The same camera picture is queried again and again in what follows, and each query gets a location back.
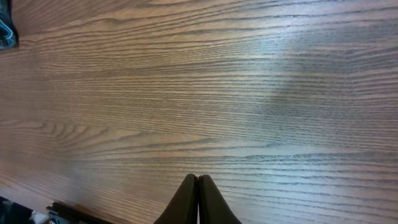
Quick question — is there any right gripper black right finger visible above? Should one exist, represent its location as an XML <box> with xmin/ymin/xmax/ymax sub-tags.
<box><xmin>198</xmin><ymin>175</ymin><xmax>241</xmax><ymax>224</ymax></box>

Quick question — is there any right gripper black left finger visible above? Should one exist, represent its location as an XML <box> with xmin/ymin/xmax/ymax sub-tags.
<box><xmin>154</xmin><ymin>174</ymin><xmax>198</xmax><ymax>224</ymax></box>

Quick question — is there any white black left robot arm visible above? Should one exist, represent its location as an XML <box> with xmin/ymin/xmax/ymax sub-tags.
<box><xmin>0</xmin><ymin>0</ymin><xmax>18</xmax><ymax>50</ymax></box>

